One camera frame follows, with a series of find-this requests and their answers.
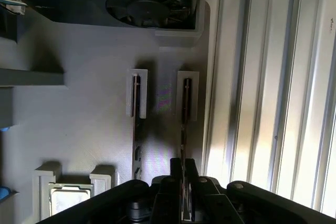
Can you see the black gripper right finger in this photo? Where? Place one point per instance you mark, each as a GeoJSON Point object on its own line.
{"type": "Point", "coordinates": [262, 208]}

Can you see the black graphics card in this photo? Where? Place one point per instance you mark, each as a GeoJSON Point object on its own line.
{"type": "Point", "coordinates": [78, 3]}

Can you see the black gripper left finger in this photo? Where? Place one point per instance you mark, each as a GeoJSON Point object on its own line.
{"type": "Point", "coordinates": [105, 205]}

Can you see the silver CPU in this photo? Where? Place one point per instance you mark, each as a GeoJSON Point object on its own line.
{"type": "Point", "coordinates": [68, 200]}

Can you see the blue RAM stick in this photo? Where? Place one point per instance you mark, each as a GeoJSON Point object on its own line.
{"type": "Point", "coordinates": [136, 134]}
{"type": "Point", "coordinates": [185, 103]}

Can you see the hard disk in blue carrier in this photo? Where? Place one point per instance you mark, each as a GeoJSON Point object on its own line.
{"type": "Point", "coordinates": [4, 194]}

